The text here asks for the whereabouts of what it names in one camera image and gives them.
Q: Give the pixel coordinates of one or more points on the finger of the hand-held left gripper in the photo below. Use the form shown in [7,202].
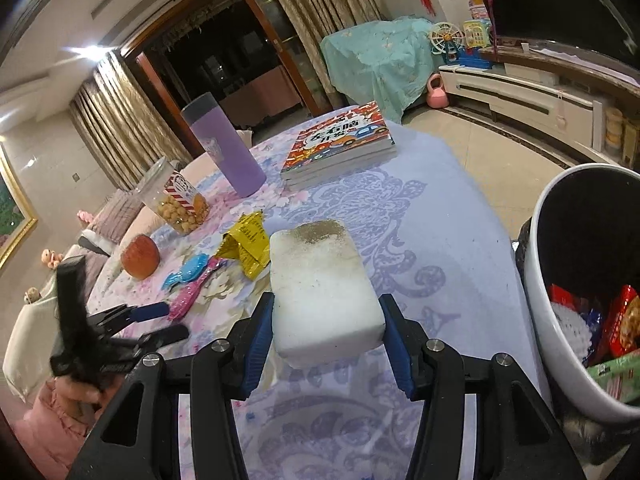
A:
[170,334]
[147,311]

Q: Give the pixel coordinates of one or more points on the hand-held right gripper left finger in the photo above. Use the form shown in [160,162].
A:
[257,345]

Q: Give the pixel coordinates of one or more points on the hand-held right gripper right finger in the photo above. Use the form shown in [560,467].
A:
[400,345]

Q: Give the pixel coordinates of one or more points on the white foam block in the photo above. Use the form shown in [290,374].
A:
[320,290]

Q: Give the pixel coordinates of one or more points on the white trash bin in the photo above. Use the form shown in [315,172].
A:
[545,320]

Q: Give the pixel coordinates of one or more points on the small red white box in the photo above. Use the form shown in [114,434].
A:
[562,295]

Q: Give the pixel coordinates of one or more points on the green packet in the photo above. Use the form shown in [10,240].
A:
[617,382]

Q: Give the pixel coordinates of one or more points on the red cookie snack packet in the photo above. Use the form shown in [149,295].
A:
[625,325]

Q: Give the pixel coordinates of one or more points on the person's left forearm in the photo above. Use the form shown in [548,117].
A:
[50,430]

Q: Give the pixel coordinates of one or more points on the orange round fruit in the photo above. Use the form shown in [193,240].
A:
[140,257]

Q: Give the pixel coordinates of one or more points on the small doll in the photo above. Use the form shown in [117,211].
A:
[32,296]
[51,259]

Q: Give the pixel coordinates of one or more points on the beige sofa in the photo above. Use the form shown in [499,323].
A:
[20,340]

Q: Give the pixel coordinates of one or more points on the blue plastic wrapper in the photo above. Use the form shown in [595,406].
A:
[187,270]

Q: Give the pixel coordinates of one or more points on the pink grey pillow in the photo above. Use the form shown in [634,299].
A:
[117,215]

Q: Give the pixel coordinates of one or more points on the yellow foil wrapper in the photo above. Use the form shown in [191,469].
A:
[247,242]

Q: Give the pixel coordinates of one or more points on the clear popcorn snack jar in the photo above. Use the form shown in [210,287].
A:
[180,205]

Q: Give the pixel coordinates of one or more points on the gold framed painting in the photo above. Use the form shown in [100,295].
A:
[12,215]

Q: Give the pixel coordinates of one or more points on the purple water bottle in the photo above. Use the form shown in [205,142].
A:
[230,150]

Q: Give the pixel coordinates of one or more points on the book with white page edges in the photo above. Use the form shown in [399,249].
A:
[350,167]

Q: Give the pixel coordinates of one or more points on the gold patterned curtain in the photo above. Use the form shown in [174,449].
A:
[125,120]
[320,0]

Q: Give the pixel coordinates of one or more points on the colourful children's book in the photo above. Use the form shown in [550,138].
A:
[340,135]

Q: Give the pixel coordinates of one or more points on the pink toy kettle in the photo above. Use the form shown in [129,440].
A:
[437,94]

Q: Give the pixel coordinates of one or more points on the glass sliding door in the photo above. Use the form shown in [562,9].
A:
[225,60]

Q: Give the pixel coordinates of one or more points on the white television cabinet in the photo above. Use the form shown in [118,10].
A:
[525,95]

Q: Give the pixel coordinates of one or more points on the teal cover cloth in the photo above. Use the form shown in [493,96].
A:
[380,65]

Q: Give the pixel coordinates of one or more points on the blue toy base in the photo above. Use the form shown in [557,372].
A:
[475,59]

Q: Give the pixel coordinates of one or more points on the yellow tins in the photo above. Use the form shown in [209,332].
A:
[615,130]

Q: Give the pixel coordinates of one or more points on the toy ferris wheel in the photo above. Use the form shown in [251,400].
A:
[445,42]

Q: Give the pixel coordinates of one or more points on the colourful toy play board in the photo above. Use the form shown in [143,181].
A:
[476,35]

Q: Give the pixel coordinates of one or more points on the white pink toy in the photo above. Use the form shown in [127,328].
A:
[479,7]

